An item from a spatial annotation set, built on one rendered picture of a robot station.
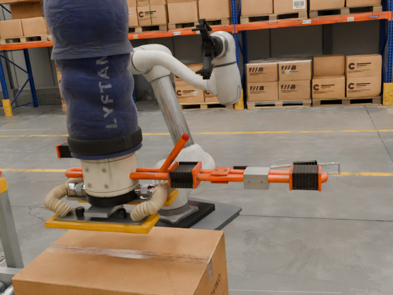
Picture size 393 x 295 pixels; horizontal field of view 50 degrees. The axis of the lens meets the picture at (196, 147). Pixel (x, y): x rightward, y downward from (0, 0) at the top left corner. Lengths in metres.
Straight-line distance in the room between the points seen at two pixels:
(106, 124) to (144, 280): 0.48
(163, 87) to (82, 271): 1.06
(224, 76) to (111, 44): 0.60
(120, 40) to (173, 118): 0.97
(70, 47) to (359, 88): 7.43
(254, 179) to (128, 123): 0.40
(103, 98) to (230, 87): 0.63
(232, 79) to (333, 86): 6.70
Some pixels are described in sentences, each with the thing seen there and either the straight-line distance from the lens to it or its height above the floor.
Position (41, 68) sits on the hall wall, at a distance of 11.72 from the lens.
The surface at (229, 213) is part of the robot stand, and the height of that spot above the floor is 0.75.
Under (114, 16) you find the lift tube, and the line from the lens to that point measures 1.22.
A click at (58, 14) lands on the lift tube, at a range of 1.22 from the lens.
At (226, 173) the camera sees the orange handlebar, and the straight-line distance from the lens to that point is 1.22.
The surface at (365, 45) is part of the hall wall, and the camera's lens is 9.59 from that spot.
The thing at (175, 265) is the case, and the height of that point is 0.94.
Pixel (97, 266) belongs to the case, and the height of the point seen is 0.94.
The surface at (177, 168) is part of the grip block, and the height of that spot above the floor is 1.25.
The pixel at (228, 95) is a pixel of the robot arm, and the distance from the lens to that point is 1.69.
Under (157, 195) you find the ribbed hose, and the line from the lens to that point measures 1.26.
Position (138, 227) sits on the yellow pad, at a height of 1.12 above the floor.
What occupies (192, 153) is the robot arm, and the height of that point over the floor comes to 1.05.
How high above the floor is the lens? 1.66
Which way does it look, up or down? 16 degrees down
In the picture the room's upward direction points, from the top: 5 degrees counter-clockwise
